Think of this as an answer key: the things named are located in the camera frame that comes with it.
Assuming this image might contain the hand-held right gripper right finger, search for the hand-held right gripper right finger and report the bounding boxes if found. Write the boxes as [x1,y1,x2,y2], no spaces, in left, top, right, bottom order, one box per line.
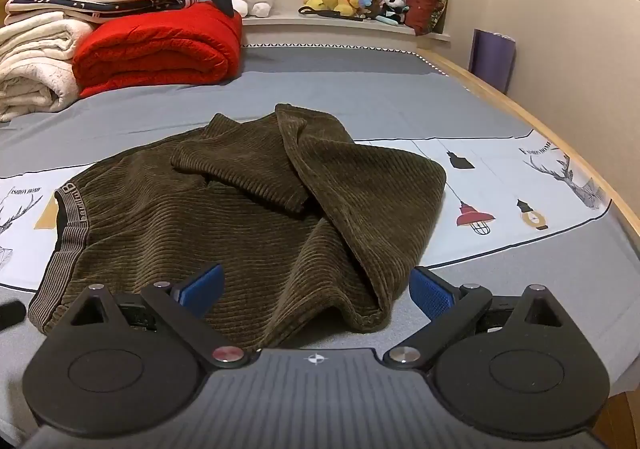
[381,265,590,373]

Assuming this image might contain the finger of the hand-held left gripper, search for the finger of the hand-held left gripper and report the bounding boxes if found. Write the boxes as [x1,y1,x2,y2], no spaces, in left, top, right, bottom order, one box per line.
[0,301,27,331]

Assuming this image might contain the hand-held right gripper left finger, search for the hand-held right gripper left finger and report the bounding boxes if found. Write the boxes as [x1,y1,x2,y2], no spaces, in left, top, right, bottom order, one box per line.
[50,263,249,372]

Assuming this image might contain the olive corduroy pants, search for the olive corduroy pants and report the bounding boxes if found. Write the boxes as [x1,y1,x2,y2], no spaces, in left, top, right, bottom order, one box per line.
[27,103,447,354]

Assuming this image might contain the grey printed bed sheet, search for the grey printed bed sheet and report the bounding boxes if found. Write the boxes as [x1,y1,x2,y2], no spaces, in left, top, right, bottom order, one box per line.
[0,44,640,449]

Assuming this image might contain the red folded comforter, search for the red folded comforter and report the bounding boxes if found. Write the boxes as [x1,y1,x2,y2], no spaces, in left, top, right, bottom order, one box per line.
[72,0,244,100]

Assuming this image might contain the white folded blanket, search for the white folded blanket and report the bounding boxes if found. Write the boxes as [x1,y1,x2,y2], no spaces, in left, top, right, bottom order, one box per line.
[0,10,101,123]

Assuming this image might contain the panda plush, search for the panda plush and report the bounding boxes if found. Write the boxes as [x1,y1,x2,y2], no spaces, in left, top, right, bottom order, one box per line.
[381,0,410,25]

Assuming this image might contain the dark striped folded blanket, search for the dark striped folded blanket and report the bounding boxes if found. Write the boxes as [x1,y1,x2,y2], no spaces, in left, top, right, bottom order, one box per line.
[5,0,202,24]

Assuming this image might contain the wooden bed frame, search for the wooden bed frame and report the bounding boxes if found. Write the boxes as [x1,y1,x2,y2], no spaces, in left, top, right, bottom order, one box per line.
[414,47,640,255]

